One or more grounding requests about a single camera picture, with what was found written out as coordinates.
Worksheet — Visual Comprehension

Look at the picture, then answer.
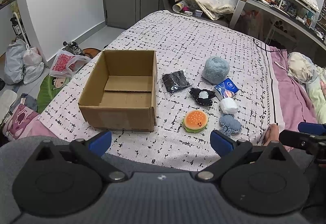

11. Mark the black felt star cushion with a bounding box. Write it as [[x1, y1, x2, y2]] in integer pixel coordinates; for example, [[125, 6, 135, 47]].
[[189, 88, 216, 106]]

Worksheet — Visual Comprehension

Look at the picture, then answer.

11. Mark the cream crumpled blanket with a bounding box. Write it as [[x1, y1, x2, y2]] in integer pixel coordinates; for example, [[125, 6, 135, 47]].
[[287, 52, 325, 124]]

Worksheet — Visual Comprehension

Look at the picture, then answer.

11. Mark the white charging cable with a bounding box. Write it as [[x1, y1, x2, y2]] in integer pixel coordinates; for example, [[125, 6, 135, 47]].
[[273, 61, 317, 84]]

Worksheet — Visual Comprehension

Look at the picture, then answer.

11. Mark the white desk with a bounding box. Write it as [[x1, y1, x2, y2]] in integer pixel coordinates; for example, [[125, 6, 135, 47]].
[[229, 0, 325, 50]]

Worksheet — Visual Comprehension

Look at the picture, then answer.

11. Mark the black cloth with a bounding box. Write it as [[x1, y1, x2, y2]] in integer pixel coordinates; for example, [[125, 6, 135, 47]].
[[162, 71, 190, 93]]

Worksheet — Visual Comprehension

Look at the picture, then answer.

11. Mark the black cable on bed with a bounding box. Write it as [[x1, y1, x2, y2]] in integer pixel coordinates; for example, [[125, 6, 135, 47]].
[[252, 37, 289, 53]]

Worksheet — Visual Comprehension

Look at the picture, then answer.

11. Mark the green cartoon floor mat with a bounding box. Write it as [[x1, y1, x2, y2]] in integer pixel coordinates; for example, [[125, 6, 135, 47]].
[[36, 75, 70, 114]]

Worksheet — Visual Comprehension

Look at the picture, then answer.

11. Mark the open brown cardboard box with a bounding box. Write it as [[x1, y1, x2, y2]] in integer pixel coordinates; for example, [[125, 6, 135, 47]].
[[78, 50, 157, 132]]

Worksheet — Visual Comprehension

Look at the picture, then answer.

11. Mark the red white plastic bag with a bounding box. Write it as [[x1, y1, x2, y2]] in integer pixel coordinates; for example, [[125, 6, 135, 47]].
[[49, 50, 91, 78]]

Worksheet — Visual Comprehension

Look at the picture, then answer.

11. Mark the plush hamburger toy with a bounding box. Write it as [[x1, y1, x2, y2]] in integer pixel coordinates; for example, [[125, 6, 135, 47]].
[[182, 109, 208, 133]]

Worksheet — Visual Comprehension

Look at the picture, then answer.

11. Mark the paper cup on floor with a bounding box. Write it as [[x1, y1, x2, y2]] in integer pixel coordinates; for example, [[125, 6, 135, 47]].
[[172, 1, 189, 13]]

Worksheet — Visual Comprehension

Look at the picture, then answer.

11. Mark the blue tissue pack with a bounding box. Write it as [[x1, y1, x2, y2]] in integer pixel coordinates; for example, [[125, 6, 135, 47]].
[[213, 78, 239, 100]]

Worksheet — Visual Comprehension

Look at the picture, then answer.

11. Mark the white shelf cabinet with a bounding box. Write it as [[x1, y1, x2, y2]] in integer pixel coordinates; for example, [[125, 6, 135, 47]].
[[0, 0, 16, 56]]

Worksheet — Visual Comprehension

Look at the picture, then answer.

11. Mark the person's bare foot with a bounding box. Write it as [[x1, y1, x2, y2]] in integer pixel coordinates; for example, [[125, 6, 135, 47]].
[[263, 124, 279, 146]]

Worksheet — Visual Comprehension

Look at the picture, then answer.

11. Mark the grey plastic garbage bag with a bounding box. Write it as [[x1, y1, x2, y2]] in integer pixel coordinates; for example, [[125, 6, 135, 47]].
[[4, 38, 26, 85]]

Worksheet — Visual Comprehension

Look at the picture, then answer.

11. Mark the white black patterned bedspread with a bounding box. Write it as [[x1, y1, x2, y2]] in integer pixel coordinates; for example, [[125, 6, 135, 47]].
[[37, 9, 279, 172]]

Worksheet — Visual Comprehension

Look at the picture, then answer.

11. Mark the blue denim heart cushion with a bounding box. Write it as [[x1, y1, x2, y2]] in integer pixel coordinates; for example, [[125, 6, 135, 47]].
[[219, 114, 241, 137]]

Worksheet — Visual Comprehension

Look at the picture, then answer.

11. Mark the cream tote bag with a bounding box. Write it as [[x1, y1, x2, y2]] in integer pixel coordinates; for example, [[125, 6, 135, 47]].
[[184, 0, 235, 21]]

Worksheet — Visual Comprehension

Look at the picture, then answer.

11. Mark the pink cartoon cushion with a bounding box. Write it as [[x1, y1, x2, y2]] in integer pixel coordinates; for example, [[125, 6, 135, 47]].
[[2, 104, 39, 141]]

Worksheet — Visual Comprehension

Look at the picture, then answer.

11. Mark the white plastic garbage bag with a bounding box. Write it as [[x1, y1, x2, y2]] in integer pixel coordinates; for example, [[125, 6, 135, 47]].
[[23, 45, 45, 85]]

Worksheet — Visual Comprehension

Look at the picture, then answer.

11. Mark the fluffy light blue hat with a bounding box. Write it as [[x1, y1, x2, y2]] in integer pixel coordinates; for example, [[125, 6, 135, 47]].
[[202, 56, 230, 85]]

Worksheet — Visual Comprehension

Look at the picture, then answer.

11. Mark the pink bed sheet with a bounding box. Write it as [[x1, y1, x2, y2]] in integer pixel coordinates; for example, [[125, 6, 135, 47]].
[[267, 46, 317, 133]]

